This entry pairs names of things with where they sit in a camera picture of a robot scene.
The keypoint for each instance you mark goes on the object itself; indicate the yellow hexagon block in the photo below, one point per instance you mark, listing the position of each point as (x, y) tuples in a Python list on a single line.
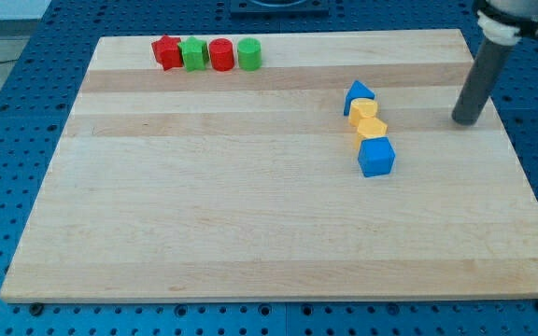
[(370, 128)]

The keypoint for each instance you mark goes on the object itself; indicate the wooden board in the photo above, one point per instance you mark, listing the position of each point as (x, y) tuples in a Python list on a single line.
[(176, 186)]

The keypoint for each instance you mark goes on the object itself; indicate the red star block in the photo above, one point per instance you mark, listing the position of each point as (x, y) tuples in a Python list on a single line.
[(167, 52)]

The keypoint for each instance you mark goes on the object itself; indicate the green star block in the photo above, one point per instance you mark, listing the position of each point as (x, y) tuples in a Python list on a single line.
[(194, 53)]

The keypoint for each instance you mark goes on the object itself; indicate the green cylinder block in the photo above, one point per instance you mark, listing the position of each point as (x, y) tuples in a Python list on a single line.
[(249, 52)]

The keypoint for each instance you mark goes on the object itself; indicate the blue cube block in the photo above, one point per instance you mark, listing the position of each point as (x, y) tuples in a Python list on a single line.
[(376, 156)]

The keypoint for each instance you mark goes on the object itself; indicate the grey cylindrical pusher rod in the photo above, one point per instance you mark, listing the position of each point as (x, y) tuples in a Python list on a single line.
[(483, 75)]

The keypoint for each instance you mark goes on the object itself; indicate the robot arm end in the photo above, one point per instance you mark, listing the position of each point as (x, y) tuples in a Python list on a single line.
[(505, 22)]

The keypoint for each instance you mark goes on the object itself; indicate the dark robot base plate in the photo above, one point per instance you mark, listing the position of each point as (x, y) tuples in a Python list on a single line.
[(239, 8)]

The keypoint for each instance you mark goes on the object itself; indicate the blue triangle block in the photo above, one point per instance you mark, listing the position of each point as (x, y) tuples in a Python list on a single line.
[(357, 90)]

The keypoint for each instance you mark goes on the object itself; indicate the yellow heart block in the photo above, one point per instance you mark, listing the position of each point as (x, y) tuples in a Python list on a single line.
[(362, 108)]

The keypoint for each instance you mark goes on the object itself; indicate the red cylinder block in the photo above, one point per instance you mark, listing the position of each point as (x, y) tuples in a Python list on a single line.
[(221, 53)]

